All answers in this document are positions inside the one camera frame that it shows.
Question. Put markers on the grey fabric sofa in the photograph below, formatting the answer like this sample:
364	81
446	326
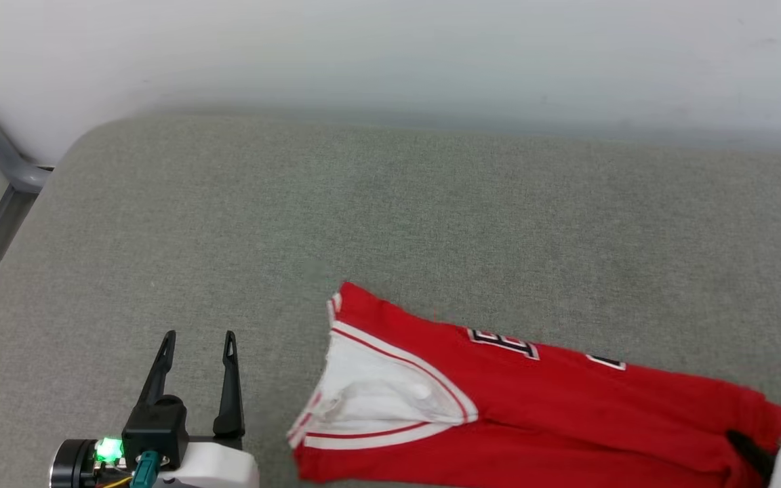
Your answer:
431	217

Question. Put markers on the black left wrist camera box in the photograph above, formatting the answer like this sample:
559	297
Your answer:
156	427

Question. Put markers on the red and white basketball jersey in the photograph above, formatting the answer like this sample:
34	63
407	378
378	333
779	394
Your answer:
567	420

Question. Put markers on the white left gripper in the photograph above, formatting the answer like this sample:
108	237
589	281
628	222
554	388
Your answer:
214	468

